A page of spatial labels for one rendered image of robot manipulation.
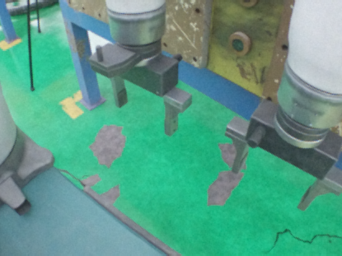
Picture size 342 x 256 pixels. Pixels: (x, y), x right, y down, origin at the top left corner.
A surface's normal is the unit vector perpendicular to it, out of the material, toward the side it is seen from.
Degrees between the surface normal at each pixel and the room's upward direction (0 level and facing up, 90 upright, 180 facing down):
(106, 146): 0
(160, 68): 0
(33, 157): 15
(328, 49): 91
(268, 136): 90
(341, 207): 0
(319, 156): 90
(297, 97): 90
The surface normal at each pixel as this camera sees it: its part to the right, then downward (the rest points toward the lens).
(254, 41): -0.69, 0.53
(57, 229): 0.00, -0.68
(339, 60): -0.39, 0.73
